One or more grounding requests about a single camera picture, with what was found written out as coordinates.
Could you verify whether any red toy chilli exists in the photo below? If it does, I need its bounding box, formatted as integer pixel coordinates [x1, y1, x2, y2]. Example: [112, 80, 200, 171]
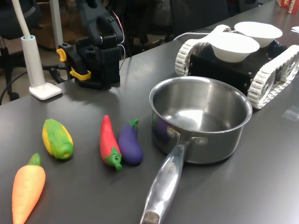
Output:
[100, 115, 123, 171]

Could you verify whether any purple toy aubergine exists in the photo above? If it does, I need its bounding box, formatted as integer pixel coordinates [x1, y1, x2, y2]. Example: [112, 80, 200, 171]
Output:
[118, 119, 144, 166]

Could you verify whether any tracked vehicle with white tracks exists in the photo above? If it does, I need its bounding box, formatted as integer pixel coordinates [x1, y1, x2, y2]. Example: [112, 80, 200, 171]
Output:
[175, 24, 299, 110]

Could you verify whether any black and yellow clamp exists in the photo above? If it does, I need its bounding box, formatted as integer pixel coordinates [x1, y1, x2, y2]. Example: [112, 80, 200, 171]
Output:
[57, 43, 92, 88]

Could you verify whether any yellow green toy corn cob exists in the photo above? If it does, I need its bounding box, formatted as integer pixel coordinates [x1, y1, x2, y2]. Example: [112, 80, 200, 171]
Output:
[42, 119, 74, 160]

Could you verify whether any white bowl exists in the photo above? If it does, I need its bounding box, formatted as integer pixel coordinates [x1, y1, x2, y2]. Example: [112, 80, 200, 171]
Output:
[234, 21, 283, 49]
[207, 32, 260, 63]

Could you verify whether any white pole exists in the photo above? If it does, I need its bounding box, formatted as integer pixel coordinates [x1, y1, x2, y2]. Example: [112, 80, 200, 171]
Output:
[50, 0, 64, 46]

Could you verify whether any clear tape patch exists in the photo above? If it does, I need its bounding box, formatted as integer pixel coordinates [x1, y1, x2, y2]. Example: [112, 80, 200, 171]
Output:
[281, 105, 299, 121]

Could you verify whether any orange toy carrot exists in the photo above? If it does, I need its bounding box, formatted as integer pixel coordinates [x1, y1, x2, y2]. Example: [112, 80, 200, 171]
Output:
[12, 153, 46, 224]

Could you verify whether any red printed box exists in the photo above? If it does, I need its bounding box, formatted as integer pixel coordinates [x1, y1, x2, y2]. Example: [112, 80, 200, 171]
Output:
[276, 0, 299, 15]

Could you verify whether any steel pan with long handle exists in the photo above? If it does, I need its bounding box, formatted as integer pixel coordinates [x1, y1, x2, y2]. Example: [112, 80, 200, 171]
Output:
[140, 76, 253, 224]

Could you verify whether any thin white vehicle cable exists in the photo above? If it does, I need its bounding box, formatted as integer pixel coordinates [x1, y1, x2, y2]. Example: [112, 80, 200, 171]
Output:
[174, 28, 217, 42]

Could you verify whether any black power plug cable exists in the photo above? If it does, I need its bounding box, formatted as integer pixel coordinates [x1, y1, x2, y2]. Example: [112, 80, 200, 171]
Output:
[42, 64, 71, 84]

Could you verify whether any white post with flat foot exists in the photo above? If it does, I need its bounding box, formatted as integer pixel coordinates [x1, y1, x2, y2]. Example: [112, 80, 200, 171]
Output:
[11, 0, 63, 101]

